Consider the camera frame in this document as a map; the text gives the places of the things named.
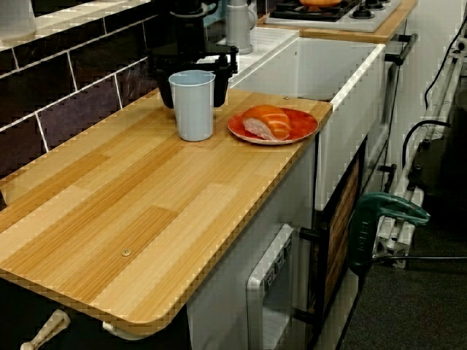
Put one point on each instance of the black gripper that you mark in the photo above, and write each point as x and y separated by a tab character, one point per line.
193	60

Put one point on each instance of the light blue plastic cup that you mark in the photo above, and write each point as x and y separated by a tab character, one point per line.
193	113

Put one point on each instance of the salmon sushi toy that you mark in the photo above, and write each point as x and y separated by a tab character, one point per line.
277	124

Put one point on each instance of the teal plastic dish bin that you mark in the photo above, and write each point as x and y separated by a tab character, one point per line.
215	20

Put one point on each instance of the grey toy faucet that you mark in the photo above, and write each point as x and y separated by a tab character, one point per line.
239	29

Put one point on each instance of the dark tile backsplash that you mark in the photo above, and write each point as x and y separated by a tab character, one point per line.
91	73

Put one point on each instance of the red round plate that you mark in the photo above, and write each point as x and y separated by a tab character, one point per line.
303	122

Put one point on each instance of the orange pot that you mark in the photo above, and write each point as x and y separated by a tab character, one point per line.
321	2

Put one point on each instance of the white toy sink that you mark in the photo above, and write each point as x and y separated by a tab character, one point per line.
343	146

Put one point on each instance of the toy stove top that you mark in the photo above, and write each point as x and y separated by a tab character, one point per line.
365	23

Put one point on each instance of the plain white container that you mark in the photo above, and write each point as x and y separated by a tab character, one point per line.
16	18

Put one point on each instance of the white kitchen cabinet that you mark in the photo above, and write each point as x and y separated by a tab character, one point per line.
219	284

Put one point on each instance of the wood panel door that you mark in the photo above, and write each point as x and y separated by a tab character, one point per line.
341	226

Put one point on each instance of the white dishwasher door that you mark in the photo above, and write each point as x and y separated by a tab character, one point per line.
270	291

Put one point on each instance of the black bin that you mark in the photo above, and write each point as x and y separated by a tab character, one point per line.
445	156

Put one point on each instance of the cream wall shelf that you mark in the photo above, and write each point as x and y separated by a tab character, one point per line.
73	21

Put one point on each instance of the aluminium frame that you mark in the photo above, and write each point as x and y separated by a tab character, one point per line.
394	244

